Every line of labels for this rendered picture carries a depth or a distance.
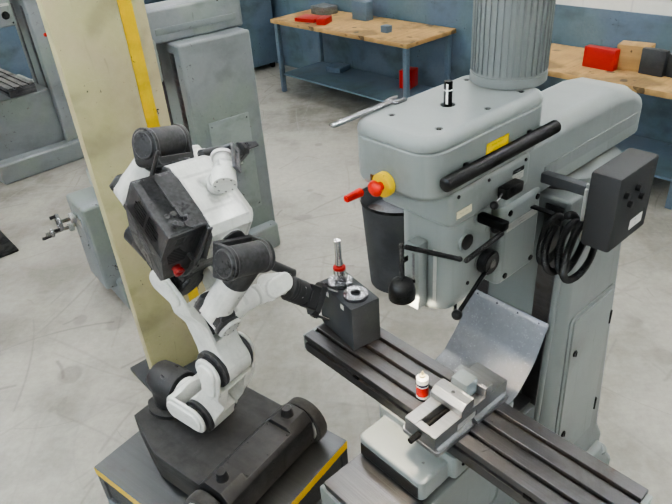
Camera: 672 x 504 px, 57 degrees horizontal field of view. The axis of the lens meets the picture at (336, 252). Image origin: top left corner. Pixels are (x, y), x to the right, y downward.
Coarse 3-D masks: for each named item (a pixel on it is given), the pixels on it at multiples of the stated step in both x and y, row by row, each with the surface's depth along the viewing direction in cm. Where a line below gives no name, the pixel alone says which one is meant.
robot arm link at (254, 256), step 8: (256, 240) 171; (240, 248) 163; (248, 248) 165; (256, 248) 167; (264, 248) 168; (240, 256) 162; (248, 256) 163; (256, 256) 165; (264, 256) 167; (240, 264) 161; (248, 264) 163; (256, 264) 166; (264, 264) 168; (240, 272) 162; (248, 272) 165; (256, 272) 168; (240, 280) 168; (248, 280) 169; (232, 288) 171; (240, 288) 171; (248, 288) 174
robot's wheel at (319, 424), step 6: (294, 402) 248; (300, 402) 247; (306, 402) 247; (300, 408) 245; (306, 408) 244; (312, 408) 245; (312, 414) 244; (318, 414) 245; (312, 420) 244; (318, 420) 244; (324, 420) 246; (312, 426) 248; (318, 426) 244; (324, 426) 246; (318, 432) 245; (324, 432) 247; (318, 438) 247
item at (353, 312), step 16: (336, 288) 224; (352, 288) 222; (336, 304) 223; (352, 304) 216; (368, 304) 217; (336, 320) 228; (352, 320) 216; (368, 320) 221; (352, 336) 220; (368, 336) 224
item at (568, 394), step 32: (608, 160) 194; (544, 192) 187; (608, 256) 210; (480, 288) 222; (512, 288) 211; (544, 288) 200; (576, 288) 201; (608, 288) 219; (544, 320) 205; (576, 320) 208; (608, 320) 229; (544, 352) 212; (576, 352) 215; (544, 384) 220; (576, 384) 229; (544, 416) 227; (576, 416) 241
